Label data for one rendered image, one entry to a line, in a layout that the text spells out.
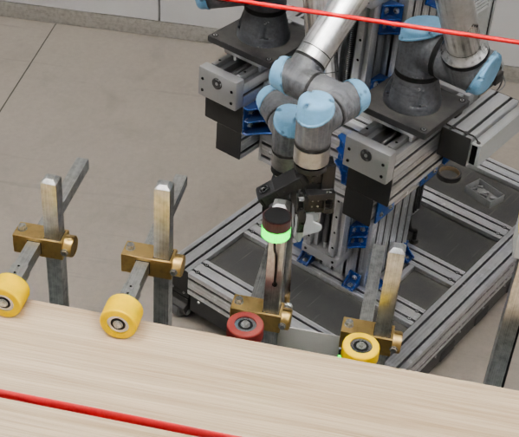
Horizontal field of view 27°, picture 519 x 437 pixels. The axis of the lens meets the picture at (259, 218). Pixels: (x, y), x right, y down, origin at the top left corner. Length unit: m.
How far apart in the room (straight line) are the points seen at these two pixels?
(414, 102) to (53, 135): 2.08
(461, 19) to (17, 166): 2.30
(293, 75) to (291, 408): 0.69
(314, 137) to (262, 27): 0.87
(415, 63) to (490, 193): 1.35
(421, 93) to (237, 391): 0.98
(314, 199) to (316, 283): 1.23
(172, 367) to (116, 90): 2.70
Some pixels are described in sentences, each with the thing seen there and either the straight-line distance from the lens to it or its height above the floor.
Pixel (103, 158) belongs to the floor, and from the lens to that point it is 4.38.
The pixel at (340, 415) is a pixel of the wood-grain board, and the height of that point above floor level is 0.90.
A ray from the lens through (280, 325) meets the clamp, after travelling 2.42.
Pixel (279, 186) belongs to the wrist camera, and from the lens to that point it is 2.28.
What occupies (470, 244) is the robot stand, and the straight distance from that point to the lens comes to 3.78.
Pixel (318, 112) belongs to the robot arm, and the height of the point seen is 1.36.
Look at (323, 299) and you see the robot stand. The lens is 3.45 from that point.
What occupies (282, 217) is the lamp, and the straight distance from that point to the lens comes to 2.20.
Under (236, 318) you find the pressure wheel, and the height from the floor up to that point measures 0.91.
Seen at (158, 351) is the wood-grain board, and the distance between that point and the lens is 2.28.
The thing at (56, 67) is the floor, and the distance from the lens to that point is 4.99.
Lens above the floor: 2.52
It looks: 38 degrees down
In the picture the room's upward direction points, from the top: 4 degrees clockwise
